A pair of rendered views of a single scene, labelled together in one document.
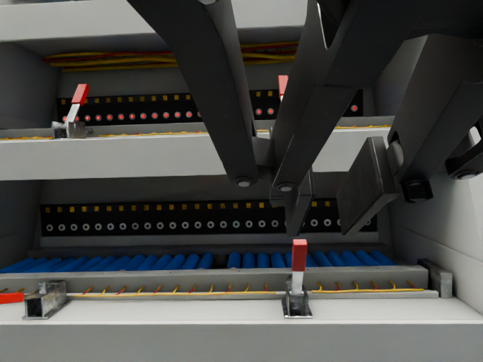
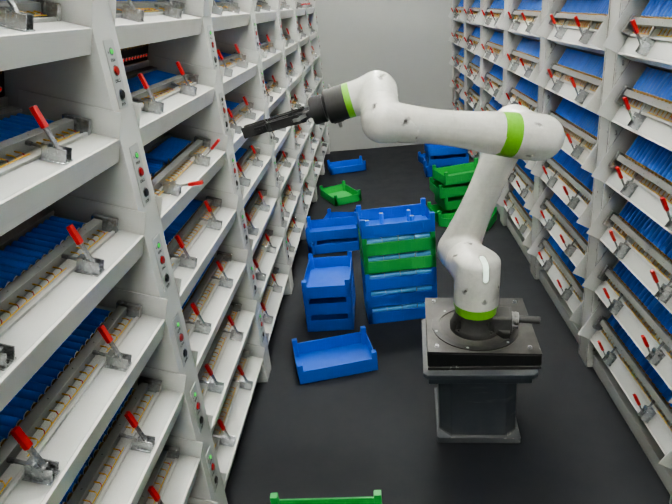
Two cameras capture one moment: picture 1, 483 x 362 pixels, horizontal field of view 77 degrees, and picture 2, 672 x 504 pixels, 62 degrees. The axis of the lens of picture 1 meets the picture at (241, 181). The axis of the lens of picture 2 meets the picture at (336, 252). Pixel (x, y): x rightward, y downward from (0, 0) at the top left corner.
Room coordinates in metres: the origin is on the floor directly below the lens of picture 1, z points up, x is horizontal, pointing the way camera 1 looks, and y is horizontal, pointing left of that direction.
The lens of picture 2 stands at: (-0.09, 1.51, 1.27)
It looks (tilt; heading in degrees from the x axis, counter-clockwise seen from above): 23 degrees down; 273
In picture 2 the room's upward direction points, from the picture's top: 6 degrees counter-clockwise
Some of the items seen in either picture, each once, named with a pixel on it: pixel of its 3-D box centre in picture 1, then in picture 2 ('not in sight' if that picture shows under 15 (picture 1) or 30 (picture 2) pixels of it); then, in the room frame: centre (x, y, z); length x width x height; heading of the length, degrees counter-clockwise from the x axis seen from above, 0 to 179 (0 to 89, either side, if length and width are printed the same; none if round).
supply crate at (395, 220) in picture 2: not in sight; (394, 217); (-0.24, -0.70, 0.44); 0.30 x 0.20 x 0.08; 3
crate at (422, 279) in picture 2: not in sight; (397, 269); (-0.24, -0.70, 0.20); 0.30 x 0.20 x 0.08; 3
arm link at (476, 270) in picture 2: not in sight; (475, 279); (-0.42, 0.03, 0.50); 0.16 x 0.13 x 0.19; 98
